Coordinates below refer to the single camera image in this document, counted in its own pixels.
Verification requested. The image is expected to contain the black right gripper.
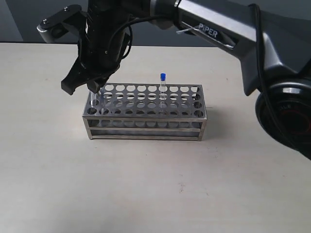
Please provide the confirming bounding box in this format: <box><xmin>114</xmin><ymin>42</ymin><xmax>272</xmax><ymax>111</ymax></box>
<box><xmin>61</xmin><ymin>0</ymin><xmax>133</xmax><ymax>95</ymax></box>

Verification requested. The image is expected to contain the blue capped tube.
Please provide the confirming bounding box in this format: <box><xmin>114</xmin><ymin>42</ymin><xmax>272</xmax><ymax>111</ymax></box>
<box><xmin>90</xmin><ymin>92</ymin><xmax>98</xmax><ymax>107</ymax></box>
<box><xmin>99</xmin><ymin>88</ymin><xmax>105</xmax><ymax>115</ymax></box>
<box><xmin>159</xmin><ymin>73</ymin><xmax>166</xmax><ymax>116</ymax></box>

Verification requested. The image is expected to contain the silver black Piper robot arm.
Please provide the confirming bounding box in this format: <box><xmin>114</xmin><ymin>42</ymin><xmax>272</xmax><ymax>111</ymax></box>
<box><xmin>61</xmin><ymin>0</ymin><xmax>311</xmax><ymax>158</ymax></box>

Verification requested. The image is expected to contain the stainless steel test tube rack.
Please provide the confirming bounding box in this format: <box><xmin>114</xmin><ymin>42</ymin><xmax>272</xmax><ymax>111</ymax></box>
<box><xmin>82</xmin><ymin>83</ymin><xmax>207</xmax><ymax>141</ymax></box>

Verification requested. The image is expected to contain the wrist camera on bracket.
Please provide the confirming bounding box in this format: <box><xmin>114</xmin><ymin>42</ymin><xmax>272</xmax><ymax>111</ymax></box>
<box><xmin>37</xmin><ymin>4</ymin><xmax>86</xmax><ymax>43</ymax></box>

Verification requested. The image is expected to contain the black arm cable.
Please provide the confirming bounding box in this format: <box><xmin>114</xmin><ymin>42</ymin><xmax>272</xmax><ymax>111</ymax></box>
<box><xmin>110</xmin><ymin>3</ymin><xmax>311</xmax><ymax>156</ymax></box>

